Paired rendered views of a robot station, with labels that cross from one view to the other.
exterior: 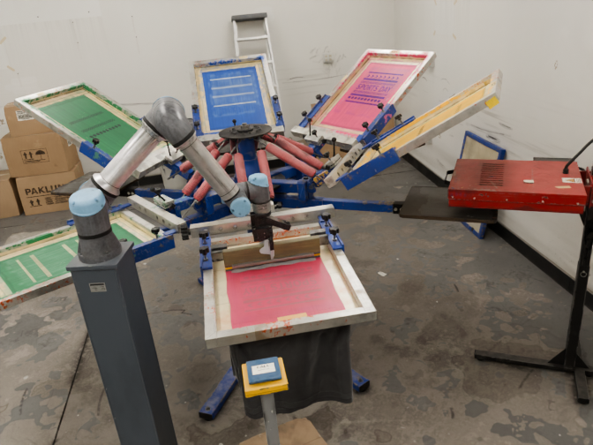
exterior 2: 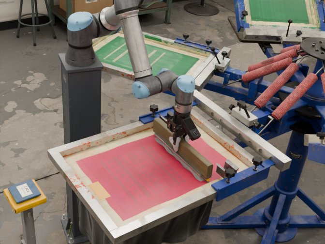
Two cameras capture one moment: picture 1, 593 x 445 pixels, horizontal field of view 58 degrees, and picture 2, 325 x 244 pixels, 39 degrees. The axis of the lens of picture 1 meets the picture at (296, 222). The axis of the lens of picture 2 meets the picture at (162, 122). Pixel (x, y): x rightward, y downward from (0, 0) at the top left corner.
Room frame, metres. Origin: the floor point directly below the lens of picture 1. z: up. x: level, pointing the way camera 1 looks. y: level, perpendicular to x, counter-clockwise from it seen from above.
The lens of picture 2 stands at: (1.09, -1.26, 2.26)
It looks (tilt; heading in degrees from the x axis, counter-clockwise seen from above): 34 degrees down; 59
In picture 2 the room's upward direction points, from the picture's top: 6 degrees clockwise
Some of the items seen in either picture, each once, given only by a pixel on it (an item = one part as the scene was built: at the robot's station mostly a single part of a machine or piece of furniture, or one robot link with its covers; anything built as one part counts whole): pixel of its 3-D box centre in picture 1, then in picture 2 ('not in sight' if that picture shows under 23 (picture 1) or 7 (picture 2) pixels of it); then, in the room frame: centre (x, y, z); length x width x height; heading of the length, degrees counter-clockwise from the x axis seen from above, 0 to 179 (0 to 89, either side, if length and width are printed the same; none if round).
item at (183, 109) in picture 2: (261, 207); (182, 105); (2.02, 0.13, 1.22); 0.08 x 0.08 x 0.05
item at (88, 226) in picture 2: (294, 366); (99, 224); (1.61, 0.06, 0.74); 0.45 x 0.03 x 0.43; 98
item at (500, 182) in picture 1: (518, 184); not in sight; (2.41, -1.08, 1.06); 0.61 x 0.46 x 0.12; 68
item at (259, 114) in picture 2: not in sight; (250, 120); (2.46, 0.17, 1.02); 0.17 x 0.06 x 0.05; 8
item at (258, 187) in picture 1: (258, 188); (184, 89); (2.02, 0.14, 1.30); 0.09 x 0.08 x 0.11; 102
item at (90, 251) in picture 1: (97, 241); (80, 50); (1.76, 0.71, 1.25); 0.15 x 0.15 x 0.10
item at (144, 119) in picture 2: (206, 257); (165, 116); (2.10, 0.40, 0.97); 0.30 x 0.05 x 0.07; 8
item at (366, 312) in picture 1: (276, 274); (158, 162); (1.90, 0.10, 0.97); 0.79 x 0.58 x 0.04; 8
